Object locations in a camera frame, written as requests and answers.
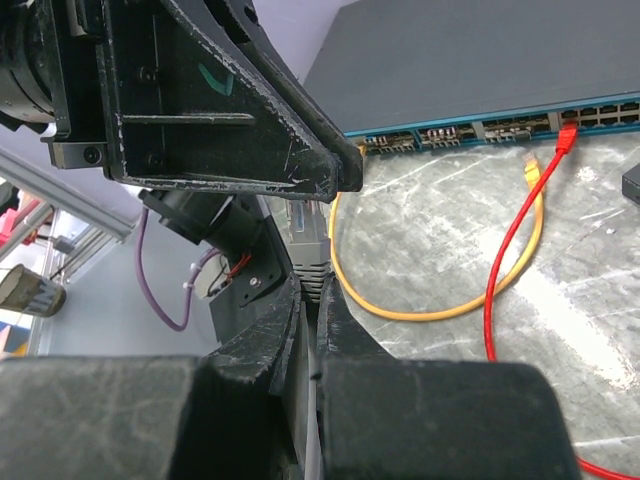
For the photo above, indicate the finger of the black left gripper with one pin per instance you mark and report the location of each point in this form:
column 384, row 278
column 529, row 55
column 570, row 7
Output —
column 197, row 98

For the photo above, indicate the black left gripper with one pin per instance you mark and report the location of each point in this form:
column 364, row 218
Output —
column 51, row 81

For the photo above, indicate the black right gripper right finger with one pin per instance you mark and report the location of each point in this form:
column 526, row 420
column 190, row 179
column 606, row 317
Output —
column 386, row 418

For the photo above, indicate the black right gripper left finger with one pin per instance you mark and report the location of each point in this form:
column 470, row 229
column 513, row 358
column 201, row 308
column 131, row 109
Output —
column 220, row 416

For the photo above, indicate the small black network switch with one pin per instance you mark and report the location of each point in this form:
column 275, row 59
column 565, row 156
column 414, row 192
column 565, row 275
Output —
column 630, row 184

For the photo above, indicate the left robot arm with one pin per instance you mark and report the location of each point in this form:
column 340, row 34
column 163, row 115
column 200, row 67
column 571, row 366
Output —
column 210, row 220

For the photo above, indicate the aluminium frame rail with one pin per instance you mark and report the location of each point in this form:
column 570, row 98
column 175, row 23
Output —
column 95, row 219

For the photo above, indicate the large black network switch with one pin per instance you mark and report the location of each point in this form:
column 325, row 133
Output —
column 399, row 76

